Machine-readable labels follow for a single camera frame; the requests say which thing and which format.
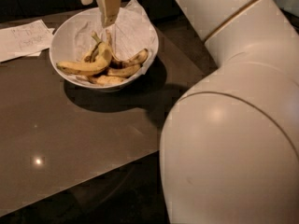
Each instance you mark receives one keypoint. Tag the yellow banana middle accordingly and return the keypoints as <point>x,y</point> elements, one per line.
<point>123,72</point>

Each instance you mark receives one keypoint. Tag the yellow banana bottom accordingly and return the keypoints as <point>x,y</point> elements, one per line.
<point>106,80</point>

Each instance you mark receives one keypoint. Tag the dark base cabinets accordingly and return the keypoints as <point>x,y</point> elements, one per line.
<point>11,10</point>

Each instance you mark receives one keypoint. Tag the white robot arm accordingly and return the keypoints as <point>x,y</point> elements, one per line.
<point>229,146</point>

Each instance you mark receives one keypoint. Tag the large yellow banana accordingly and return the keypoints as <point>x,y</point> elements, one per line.
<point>102,61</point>

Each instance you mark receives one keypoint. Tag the small banana behind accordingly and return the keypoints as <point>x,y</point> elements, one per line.
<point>90,55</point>

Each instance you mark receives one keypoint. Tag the white paper bowl liner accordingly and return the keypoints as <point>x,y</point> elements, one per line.
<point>132,38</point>

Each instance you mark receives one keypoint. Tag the white printed paper sheet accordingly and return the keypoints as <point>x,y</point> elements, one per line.
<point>24,40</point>

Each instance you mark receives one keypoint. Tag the white ceramic bowl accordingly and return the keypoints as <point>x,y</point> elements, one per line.
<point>64,44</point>

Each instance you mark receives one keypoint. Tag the spotted banana right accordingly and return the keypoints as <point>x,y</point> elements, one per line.
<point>138,58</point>

